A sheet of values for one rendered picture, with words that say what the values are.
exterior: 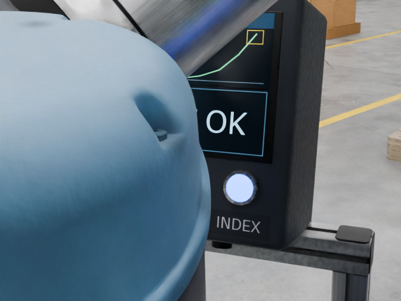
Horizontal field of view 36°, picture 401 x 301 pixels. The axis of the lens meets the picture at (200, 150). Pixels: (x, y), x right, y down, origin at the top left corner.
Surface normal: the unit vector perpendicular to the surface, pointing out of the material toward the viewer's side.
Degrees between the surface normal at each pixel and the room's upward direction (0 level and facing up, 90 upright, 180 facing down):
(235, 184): 71
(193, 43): 110
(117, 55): 7
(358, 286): 90
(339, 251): 90
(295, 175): 90
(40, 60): 7
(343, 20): 90
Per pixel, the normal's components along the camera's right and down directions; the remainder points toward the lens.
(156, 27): 0.38, 0.25
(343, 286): -0.36, 0.31
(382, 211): -0.03, -0.95
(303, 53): 0.93, 0.09
